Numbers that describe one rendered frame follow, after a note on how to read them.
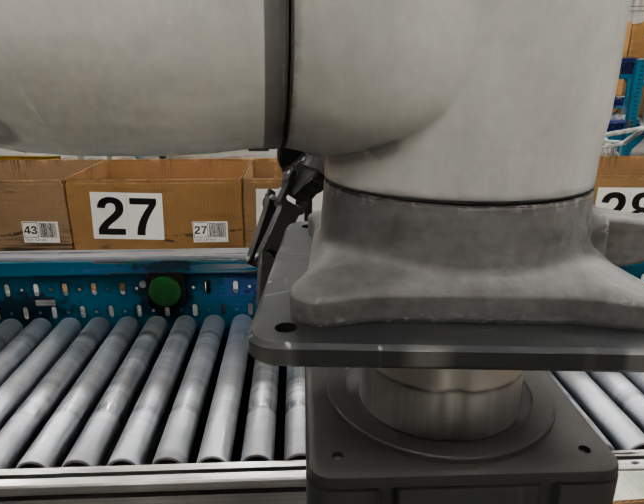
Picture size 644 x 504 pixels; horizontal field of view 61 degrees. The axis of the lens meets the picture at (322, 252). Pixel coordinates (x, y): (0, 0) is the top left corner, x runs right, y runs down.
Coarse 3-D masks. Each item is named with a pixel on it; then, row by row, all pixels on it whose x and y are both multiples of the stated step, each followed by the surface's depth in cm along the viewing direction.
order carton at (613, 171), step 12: (600, 156) 154; (612, 156) 154; (624, 156) 154; (636, 156) 155; (600, 168) 155; (612, 168) 155; (624, 168) 156; (636, 168) 156; (600, 180) 126; (612, 180) 127; (624, 180) 127; (636, 180) 127
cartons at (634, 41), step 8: (632, 24) 582; (640, 24) 546; (632, 32) 548; (640, 32) 548; (632, 40) 550; (640, 40) 551; (624, 48) 553; (632, 48) 553; (640, 48) 553; (624, 56) 555; (632, 56) 555; (640, 56) 556; (640, 104) 563; (640, 112) 563
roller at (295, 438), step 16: (288, 368) 105; (304, 368) 103; (288, 384) 100; (304, 384) 98; (288, 400) 95; (304, 400) 93; (288, 416) 90; (304, 416) 89; (288, 432) 86; (304, 432) 85; (288, 448) 82; (304, 448) 81
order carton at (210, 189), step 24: (96, 168) 140; (120, 168) 149; (144, 168) 149; (168, 168) 150; (192, 168) 150; (216, 168) 150; (240, 168) 150; (72, 192) 122; (144, 192) 122; (168, 192) 123; (192, 192) 123; (216, 192) 123; (240, 192) 124; (72, 216) 124; (168, 216) 124; (192, 216) 125; (216, 216) 125; (240, 216) 125; (96, 240) 126; (120, 240) 126; (144, 240) 126; (168, 240) 126; (192, 240) 127; (240, 240) 127
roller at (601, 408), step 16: (576, 384) 99; (592, 384) 98; (576, 400) 98; (592, 400) 94; (608, 400) 93; (592, 416) 93; (608, 416) 90; (624, 416) 89; (608, 432) 88; (624, 432) 85; (640, 432) 85; (624, 448) 84; (640, 448) 83
